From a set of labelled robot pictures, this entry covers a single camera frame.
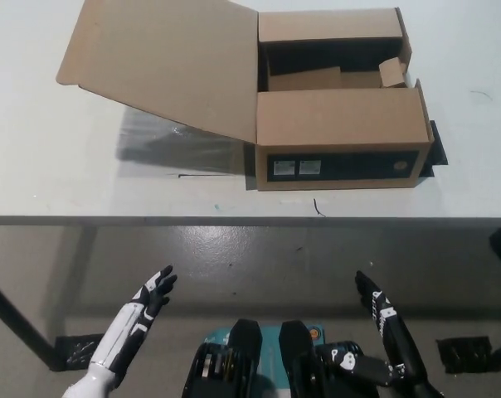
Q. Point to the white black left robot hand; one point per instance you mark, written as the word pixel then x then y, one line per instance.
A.
pixel 126 331

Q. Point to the transparent plastic sheet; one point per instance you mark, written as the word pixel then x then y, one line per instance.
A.
pixel 159 137

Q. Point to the small cardboard cube insert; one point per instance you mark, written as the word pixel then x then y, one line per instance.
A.
pixel 392 74

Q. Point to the brown cardboard storage box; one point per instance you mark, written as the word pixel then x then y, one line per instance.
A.
pixel 337 120

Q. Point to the black tape patch on table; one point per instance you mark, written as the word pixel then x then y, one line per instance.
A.
pixel 438 149

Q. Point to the black right robot body block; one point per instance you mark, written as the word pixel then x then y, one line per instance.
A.
pixel 296 356

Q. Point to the black left robot body block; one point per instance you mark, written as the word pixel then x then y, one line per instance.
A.
pixel 242 356

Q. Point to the black floor tape patch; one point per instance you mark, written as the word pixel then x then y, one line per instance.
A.
pixel 78 352
pixel 466 352

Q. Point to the black robot body block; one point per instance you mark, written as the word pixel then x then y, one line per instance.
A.
pixel 296 356
pixel 242 356

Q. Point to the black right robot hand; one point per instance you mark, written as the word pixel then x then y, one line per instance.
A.
pixel 389 327

